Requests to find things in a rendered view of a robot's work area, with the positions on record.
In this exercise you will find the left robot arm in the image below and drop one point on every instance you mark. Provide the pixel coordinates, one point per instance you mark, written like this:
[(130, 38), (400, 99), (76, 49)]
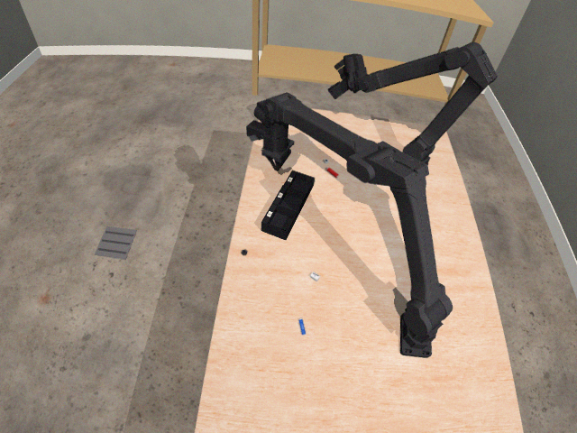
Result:
[(429, 305)]

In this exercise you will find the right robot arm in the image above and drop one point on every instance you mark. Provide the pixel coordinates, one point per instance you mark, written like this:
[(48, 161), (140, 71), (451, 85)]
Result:
[(471, 57)]

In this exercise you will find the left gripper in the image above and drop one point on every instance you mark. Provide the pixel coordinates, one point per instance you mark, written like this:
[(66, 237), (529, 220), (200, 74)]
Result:
[(280, 151)]

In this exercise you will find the red battery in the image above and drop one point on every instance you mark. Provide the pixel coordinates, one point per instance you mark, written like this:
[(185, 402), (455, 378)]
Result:
[(332, 172)]

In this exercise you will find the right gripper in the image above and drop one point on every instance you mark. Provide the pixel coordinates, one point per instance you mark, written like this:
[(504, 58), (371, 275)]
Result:
[(341, 70)]

